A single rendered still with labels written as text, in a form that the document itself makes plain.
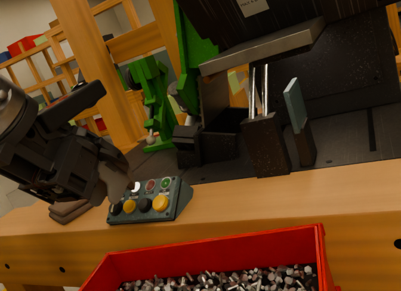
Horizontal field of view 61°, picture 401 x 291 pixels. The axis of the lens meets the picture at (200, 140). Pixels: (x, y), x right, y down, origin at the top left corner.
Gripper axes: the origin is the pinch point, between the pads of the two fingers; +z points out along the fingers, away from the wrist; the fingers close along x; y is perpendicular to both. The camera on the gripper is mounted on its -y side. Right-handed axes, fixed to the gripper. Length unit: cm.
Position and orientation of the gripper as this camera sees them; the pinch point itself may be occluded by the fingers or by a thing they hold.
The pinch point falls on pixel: (128, 180)
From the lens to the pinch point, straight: 53.5
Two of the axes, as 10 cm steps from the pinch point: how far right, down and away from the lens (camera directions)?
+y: -1.2, 8.4, -5.3
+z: 5.0, 5.1, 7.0
